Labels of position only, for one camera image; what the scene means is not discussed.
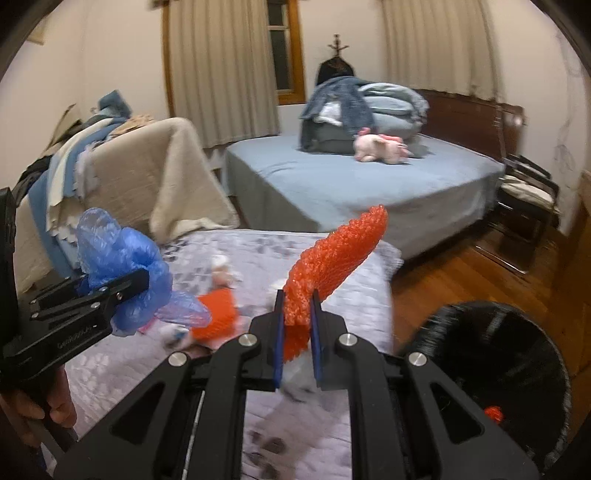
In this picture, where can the coat rack with dark coat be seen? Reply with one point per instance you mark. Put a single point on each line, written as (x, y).
(336, 66)

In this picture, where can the blue white scalloped cloth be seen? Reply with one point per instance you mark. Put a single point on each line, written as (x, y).
(60, 182)

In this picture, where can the folded blue grey bedding pile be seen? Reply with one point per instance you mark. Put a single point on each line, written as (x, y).
(343, 106)

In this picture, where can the beige right curtain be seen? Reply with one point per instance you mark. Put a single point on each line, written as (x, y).
(446, 46)

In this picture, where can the pink plush toy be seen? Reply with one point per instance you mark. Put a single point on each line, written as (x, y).
(370, 147)

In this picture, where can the person's left hand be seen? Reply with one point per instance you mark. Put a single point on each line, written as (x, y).
(19, 408)

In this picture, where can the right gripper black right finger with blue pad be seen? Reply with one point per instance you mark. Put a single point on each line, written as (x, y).
(409, 420)

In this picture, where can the black trash bag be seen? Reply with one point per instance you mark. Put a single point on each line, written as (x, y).
(502, 359)

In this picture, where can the orange foam net sleeve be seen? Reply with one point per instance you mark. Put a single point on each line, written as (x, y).
(321, 269)

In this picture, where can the beige blanket over furniture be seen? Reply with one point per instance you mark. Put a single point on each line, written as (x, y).
(155, 179)

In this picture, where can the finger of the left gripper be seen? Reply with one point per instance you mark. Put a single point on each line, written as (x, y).
(111, 286)

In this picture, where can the wooden framed window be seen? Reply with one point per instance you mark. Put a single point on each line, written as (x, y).
(287, 50)

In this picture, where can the purple floral quilted bed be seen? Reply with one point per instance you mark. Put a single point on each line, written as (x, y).
(294, 432)

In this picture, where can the black metal chair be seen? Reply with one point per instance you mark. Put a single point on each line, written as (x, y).
(525, 208)

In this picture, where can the dark wooden headboard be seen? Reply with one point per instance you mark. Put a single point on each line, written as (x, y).
(484, 126)

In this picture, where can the beige left curtain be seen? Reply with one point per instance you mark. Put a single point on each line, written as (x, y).
(221, 69)

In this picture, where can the orange net piece on bed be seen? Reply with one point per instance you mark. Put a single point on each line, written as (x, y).
(221, 305)

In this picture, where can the beige curtain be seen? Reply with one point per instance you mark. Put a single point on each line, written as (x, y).
(446, 46)
(221, 69)

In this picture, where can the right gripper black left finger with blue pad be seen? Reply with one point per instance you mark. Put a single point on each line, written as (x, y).
(186, 418)

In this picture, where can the blue sheeted bed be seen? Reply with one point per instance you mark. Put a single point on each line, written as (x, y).
(429, 200)

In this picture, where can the blue plastic bag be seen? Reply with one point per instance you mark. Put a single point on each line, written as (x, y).
(108, 251)

